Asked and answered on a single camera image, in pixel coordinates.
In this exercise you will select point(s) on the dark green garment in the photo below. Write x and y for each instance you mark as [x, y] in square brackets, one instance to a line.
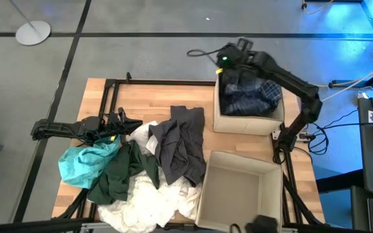
[118, 178]

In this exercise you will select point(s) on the smooth white garment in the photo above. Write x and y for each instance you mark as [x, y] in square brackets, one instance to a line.
[141, 136]

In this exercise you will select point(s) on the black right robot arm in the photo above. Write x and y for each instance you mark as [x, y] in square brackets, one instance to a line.
[290, 76]

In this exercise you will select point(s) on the silver metal bracket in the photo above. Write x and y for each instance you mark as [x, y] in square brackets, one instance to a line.
[290, 230]
[91, 228]

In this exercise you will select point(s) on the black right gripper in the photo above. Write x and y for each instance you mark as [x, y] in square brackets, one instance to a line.
[235, 55]

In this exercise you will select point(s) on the black aluminium table frame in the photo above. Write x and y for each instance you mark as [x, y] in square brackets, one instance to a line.
[160, 82]

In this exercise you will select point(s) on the dark grey garment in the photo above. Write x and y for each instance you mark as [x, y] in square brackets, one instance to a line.
[180, 145]

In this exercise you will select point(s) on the black horizontal beam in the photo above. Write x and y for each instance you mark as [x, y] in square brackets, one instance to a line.
[28, 226]

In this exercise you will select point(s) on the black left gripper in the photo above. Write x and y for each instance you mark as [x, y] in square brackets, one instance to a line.
[113, 127]

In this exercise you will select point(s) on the teal garment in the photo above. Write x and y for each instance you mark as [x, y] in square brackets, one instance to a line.
[79, 165]

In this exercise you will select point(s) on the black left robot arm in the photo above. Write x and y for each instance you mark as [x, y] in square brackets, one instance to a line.
[60, 127]

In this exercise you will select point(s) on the beige fabric storage box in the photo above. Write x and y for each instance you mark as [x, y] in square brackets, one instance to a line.
[248, 124]
[235, 194]

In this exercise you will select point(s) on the black floor beam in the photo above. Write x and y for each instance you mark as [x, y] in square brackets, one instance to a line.
[338, 181]

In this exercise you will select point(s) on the white power adapter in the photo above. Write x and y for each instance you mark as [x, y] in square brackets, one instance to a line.
[363, 95]

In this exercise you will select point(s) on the white lace garment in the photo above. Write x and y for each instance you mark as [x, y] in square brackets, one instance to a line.
[141, 204]

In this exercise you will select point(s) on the blue plaid shirt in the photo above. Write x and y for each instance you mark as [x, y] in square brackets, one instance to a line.
[251, 97]

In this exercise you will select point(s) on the round grey stand base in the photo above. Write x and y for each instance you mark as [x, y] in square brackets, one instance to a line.
[32, 33]

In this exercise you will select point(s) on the thin grey stand pole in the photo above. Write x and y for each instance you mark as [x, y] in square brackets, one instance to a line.
[23, 14]

